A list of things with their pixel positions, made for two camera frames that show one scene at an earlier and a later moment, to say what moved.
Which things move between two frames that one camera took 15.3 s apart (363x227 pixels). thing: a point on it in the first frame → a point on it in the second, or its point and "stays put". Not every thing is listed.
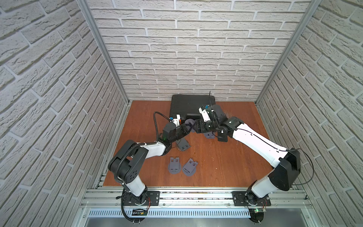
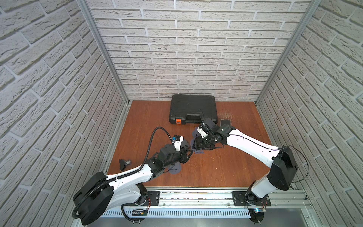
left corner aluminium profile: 86,8 stays put
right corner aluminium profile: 308,15 stays put
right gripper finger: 199,130 → 203,146
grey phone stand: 189,168 → 196,151
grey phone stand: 174,166 stays put
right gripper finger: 197,123 → 197,141
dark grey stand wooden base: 182,144 stays put
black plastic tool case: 187,106 stays put
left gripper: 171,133 → 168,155
